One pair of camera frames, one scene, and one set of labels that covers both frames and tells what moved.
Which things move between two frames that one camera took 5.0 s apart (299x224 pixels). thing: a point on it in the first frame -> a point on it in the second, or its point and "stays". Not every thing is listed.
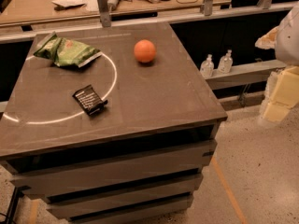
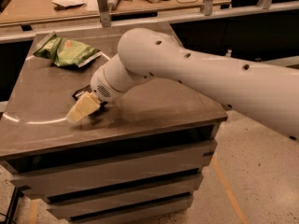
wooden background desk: x=21 y=4 stays
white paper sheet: x=71 y=1 stays
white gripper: x=288 y=42 -> x=100 y=85
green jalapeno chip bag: x=65 y=51 stays
